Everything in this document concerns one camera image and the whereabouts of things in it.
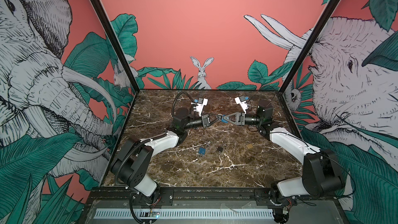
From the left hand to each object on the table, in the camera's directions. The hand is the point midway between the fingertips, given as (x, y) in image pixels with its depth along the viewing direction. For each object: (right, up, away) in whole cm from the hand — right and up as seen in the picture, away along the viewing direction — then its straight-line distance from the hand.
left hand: (221, 117), depth 72 cm
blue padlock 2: (-9, -21, +17) cm, 29 cm away
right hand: (+2, -1, +1) cm, 2 cm away
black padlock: (+1, -21, +19) cm, 28 cm away
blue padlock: (+1, -2, +3) cm, 3 cm away
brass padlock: (+19, -19, +20) cm, 34 cm away
